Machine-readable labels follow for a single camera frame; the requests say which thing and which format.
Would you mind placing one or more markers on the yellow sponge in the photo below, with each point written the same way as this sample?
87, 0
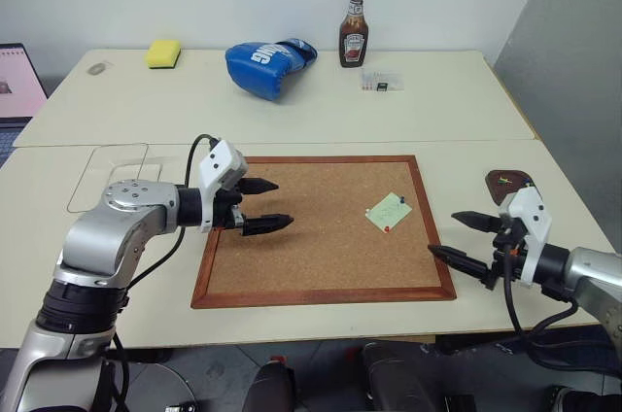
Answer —
163, 53

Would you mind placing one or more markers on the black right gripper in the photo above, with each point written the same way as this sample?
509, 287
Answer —
507, 249

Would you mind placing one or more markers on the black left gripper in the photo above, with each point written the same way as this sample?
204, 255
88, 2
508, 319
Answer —
227, 205

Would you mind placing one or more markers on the blue boxing glove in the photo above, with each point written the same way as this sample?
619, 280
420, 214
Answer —
265, 67

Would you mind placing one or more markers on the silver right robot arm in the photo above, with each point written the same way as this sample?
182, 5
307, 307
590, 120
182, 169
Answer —
590, 276

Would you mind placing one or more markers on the clear plastic tray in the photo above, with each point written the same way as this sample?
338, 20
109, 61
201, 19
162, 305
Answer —
116, 174

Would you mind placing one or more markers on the dark rounded shape red button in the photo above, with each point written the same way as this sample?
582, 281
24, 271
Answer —
274, 383

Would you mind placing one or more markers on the large dark rounded shape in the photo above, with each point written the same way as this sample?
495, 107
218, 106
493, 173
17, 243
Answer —
393, 378

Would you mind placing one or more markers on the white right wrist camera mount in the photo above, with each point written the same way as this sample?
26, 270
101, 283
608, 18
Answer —
532, 217

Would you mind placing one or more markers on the brown pin dish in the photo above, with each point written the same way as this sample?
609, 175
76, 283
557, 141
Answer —
498, 191

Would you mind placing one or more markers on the ketchup bottle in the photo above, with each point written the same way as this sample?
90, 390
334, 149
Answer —
353, 38

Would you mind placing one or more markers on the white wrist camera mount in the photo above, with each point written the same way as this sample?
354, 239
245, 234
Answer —
221, 164
532, 217

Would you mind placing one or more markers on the wood-framed cork board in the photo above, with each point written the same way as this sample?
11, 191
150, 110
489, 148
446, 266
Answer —
321, 232

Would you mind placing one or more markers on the open laptop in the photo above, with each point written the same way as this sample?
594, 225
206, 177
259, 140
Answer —
17, 91

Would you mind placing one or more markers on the grey round floor plate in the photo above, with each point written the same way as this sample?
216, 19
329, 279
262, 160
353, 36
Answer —
165, 392

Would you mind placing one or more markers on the green paper note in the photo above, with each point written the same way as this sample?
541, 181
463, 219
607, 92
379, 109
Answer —
388, 211

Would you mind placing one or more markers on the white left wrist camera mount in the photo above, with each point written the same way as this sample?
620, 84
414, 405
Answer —
221, 164

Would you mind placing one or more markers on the small clear plastic box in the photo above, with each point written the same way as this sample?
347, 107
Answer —
381, 80

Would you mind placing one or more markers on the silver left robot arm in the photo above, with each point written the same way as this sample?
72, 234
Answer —
112, 232

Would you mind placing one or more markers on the small clear round lid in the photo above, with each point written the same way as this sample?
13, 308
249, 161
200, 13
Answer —
97, 68

